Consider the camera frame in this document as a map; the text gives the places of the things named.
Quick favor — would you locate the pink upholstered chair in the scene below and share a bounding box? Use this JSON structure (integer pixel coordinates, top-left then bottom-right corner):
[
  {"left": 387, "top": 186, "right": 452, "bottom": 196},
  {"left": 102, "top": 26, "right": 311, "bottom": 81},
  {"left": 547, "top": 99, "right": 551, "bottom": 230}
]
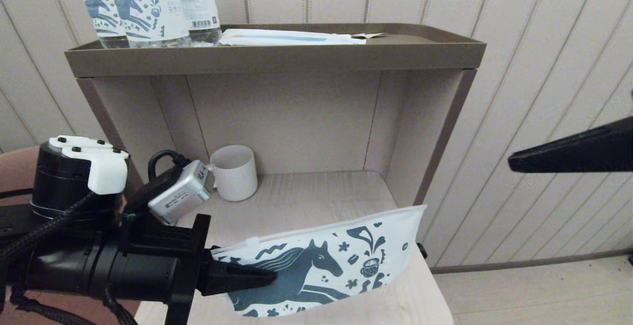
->
[{"left": 0, "top": 146, "right": 144, "bottom": 325}]

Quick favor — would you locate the barcode label water bottle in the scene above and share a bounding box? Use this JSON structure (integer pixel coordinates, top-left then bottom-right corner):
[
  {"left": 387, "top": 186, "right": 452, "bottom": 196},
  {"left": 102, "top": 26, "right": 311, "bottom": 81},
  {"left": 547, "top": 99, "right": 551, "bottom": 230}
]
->
[{"left": 173, "top": 0, "right": 223, "bottom": 46}]

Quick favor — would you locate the horse label water bottle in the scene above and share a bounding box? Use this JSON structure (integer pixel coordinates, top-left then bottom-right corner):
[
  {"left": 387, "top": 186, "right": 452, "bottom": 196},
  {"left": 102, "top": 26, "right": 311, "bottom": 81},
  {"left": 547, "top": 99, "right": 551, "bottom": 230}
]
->
[
  {"left": 101, "top": 0, "right": 192, "bottom": 48},
  {"left": 72, "top": 0, "right": 130, "bottom": 49}
]

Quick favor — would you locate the white ribbed mug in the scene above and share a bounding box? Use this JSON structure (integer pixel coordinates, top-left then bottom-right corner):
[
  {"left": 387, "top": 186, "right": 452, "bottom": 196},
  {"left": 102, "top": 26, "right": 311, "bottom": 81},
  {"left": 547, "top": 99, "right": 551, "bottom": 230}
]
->
[{"left": 207, "top": 144, "right": 259, "bottom": 203}]

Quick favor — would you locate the white packet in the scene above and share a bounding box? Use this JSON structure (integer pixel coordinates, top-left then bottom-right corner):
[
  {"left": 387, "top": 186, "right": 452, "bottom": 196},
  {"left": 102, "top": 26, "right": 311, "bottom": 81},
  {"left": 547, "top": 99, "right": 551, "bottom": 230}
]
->
[{"left": 218, "top": 29, "right": 367, "bottom": 46}]

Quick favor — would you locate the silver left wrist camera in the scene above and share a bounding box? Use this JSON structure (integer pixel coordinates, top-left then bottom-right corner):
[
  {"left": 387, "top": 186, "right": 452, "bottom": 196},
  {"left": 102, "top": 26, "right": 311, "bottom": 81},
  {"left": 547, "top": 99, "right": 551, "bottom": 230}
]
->
[{"left": 147, "top": 160, "right": 216, "bottom": 227}]

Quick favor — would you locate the white horse-print zipper pouch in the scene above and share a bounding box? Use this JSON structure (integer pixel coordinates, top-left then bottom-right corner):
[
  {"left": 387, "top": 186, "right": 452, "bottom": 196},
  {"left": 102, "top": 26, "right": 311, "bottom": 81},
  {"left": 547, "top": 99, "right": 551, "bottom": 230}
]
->
[{"left": 211, "top": 204, "right": 428, "bottom": 319}]

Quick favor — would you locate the black left camera cable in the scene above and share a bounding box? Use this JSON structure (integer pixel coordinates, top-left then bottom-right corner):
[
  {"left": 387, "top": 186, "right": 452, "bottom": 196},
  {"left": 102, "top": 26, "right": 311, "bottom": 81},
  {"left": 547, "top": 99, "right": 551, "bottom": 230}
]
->
[{"left": 147, "top": 149, "right": 192, "bottom": 180}]

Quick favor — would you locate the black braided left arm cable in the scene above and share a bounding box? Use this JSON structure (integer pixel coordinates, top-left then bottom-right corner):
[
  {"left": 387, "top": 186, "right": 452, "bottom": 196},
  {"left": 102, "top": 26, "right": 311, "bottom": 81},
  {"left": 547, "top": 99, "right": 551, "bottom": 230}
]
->
[{"left": 0, "top": 191, "right": 139, "bottom": 325}]

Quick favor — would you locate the brown desk shelf unit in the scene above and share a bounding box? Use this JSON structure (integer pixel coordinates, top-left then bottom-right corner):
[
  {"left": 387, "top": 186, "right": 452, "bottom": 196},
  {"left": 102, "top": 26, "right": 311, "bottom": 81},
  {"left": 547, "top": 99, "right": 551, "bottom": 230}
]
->
[{"left": 64, "top": 23, "right": 487, "bottom": 207}]

